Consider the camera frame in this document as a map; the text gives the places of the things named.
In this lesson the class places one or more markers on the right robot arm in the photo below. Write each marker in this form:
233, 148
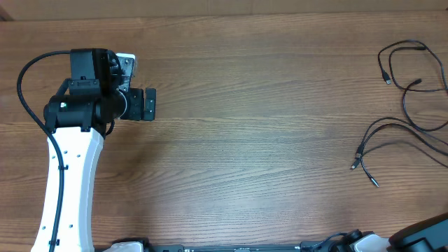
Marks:
429, 235

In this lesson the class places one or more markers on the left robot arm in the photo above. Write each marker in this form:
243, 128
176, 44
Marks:
77, 120

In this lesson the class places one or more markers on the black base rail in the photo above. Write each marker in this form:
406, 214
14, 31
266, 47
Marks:
302, 246

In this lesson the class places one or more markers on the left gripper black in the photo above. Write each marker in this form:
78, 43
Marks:
136, 111

